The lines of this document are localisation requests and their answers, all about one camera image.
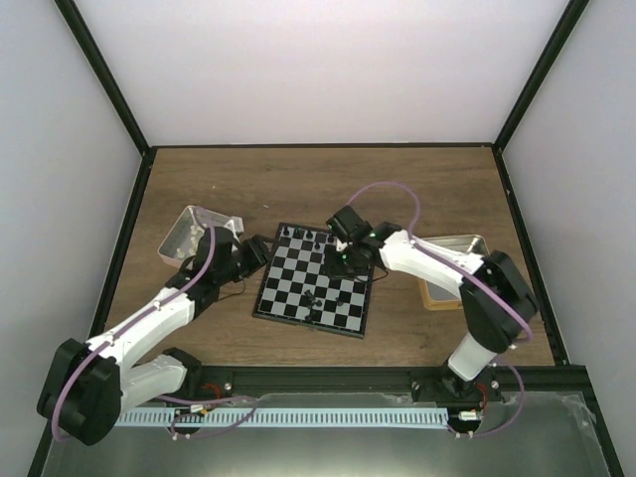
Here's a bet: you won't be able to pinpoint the yellow metal tin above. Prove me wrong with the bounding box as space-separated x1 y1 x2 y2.
415 234 491 312

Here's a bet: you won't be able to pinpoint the pile of black chess pieces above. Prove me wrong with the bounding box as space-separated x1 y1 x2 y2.
303 289 348 326

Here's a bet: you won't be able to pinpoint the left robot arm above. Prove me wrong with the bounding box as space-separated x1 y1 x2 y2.
36 227 271 445

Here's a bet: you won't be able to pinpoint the black white chess board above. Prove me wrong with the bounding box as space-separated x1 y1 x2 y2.
252 223 374 339

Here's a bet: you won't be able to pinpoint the white chess pieces in tin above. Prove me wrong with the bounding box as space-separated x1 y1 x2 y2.
175 225 204 259

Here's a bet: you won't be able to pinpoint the light blue slotted cable duct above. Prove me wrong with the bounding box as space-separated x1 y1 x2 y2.
115 407 448 429

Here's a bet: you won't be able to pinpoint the pink metal tin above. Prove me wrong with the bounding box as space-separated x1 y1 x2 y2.
157 205 244 267

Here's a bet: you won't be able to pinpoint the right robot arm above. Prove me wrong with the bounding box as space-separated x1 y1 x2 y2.
324 205 539 400

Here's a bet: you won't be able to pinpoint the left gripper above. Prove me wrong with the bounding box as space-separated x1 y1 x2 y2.
218 236 281 286

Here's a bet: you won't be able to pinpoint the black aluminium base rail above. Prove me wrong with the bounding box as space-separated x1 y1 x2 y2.
197 365 591 405

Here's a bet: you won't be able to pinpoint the black enclosure frame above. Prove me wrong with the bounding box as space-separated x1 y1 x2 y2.
56 1 623 476

